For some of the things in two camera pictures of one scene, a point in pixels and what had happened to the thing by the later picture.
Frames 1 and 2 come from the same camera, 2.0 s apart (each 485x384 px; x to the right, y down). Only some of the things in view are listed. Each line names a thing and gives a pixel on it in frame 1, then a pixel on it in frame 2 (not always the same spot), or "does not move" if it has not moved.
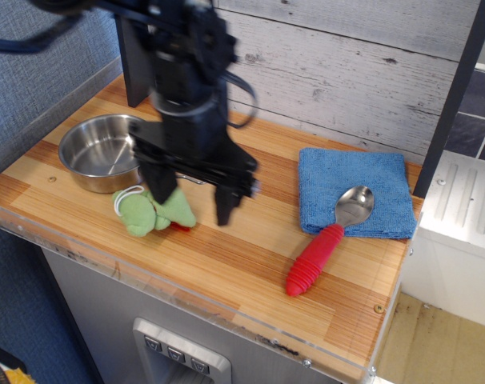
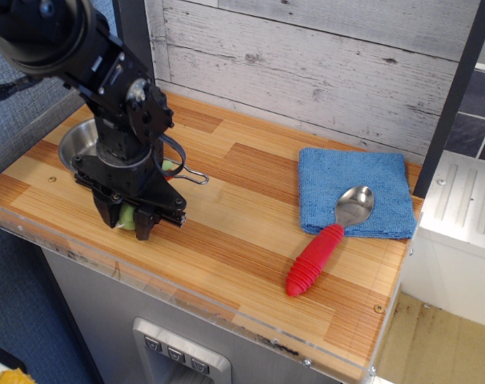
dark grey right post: [458, 86] does not move
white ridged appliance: [453, 256] does not move
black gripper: [194, 136] → [142, 185]
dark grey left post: [138, 48] does not move
